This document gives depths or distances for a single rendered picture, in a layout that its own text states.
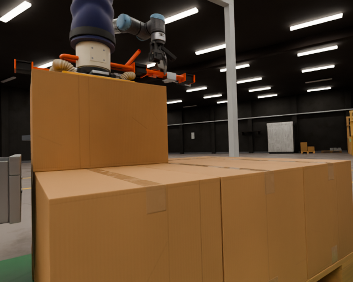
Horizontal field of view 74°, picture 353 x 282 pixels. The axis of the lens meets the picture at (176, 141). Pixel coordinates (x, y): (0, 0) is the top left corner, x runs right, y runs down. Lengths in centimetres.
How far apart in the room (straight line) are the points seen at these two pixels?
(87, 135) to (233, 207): 68
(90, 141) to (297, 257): 90
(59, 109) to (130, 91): 32
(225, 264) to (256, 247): 13
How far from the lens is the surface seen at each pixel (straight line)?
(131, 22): 160
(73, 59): 132
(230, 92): 427
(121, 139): 111
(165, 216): 55
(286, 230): 89
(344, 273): 132
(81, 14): 136
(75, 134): 106
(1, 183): 91
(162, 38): 155
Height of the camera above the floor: 63
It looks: 1 degrees up
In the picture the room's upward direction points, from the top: 2 degrees counter-clockwise
